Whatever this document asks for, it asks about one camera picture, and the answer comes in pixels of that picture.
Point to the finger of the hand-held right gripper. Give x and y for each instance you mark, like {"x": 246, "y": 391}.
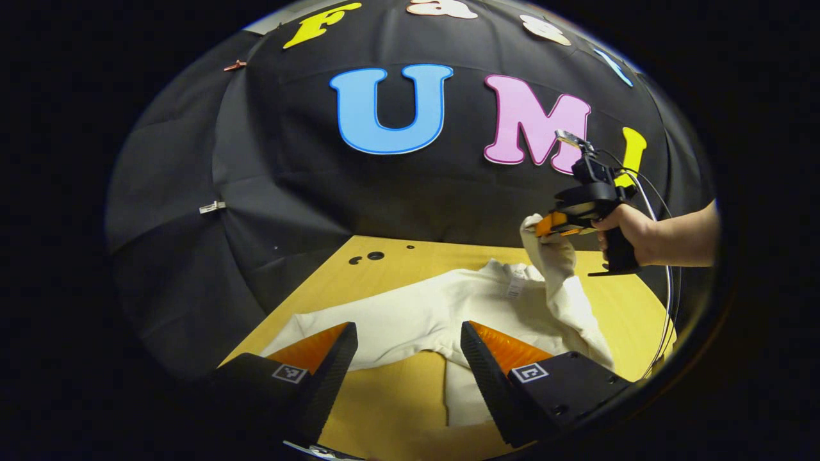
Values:
{"x": 551, "y": 224}

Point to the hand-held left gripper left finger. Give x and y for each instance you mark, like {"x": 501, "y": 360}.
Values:
{"x": 333, "y": 374}

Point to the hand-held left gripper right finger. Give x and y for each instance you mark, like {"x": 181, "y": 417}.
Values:
{"x": 483, "y": 378}

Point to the white long-sleeved garment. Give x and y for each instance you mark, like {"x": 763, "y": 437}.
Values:
{"x": 435, "y": 314}

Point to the orange cloth clip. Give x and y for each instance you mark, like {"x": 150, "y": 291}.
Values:
{"x": 234, "y": 64}

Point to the white cloth clip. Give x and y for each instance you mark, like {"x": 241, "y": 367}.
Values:
{"x": 212, "y": 207}

